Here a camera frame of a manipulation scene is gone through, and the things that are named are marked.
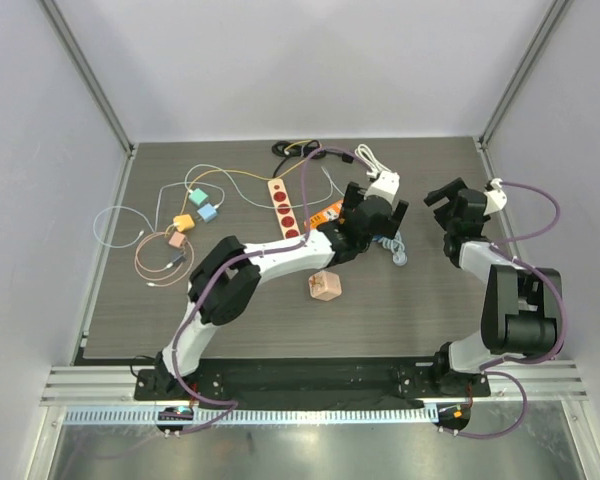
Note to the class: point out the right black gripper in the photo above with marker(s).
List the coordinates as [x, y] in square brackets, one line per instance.
[450, 201]

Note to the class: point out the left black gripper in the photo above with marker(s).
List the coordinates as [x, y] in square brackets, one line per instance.
[353, 195]

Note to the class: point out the orange power strip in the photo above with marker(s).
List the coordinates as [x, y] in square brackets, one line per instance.
[327, 214]

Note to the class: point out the beige red power strip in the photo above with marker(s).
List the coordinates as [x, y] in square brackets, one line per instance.
[283, 208]

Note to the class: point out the pink cube socket adapter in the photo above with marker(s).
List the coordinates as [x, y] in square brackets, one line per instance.
[324, 286]

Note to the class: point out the light blue charger plug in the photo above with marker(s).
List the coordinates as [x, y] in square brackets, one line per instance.
[208, 212]

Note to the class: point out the teal charger plug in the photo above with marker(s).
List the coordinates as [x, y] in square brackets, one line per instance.
[197, 197]

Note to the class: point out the yellow charger plug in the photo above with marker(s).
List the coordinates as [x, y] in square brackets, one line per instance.
[183, 223]

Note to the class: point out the pink charger plug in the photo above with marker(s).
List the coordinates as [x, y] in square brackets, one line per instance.
[177, 240]

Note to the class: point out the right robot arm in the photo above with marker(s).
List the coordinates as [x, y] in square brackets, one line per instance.
[523, 312]

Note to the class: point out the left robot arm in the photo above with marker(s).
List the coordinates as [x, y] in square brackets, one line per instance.
[221, 287]

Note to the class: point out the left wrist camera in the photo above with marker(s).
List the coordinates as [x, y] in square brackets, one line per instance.
[385, 186]

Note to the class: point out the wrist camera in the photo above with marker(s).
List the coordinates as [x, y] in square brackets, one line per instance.
[496, 198]
[385, 186]

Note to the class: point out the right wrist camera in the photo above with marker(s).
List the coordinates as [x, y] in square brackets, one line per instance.
[496, 198]

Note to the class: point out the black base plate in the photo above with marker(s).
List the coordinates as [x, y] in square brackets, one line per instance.
[315, 384]

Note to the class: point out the white slotted cable duct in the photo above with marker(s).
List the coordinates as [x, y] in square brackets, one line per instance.
[161, 416]

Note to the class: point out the right aluminium frame post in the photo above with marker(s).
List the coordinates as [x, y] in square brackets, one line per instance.
[549, 23]

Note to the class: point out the aluminium frame post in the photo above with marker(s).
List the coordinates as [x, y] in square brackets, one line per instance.
[549, 23]
[63, 31]

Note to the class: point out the aluminium frame rail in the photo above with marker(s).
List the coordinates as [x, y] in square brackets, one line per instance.
[114, 385]

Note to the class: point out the left aluminium frame post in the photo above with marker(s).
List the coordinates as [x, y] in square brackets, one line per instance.
[63, 31]

